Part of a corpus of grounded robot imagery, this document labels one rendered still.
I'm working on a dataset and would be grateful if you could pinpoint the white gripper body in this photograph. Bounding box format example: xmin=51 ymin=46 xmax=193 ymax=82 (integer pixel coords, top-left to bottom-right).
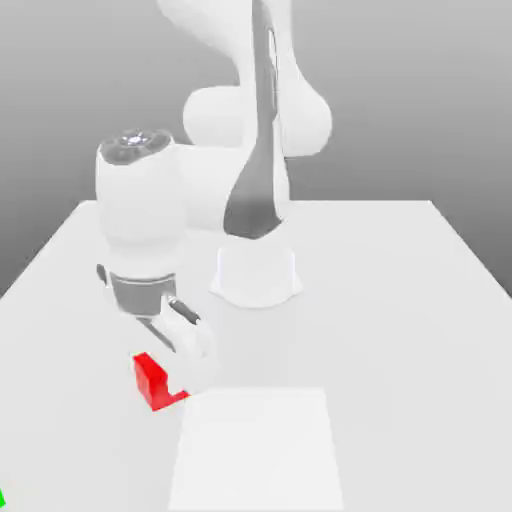
xmin=134 ymin=306 xmax=220 ymax=395

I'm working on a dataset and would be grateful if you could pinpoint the small red cube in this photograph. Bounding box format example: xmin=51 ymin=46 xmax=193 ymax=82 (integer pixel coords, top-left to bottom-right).
xmin=132 ymin=351 xmax=192 ymax=413

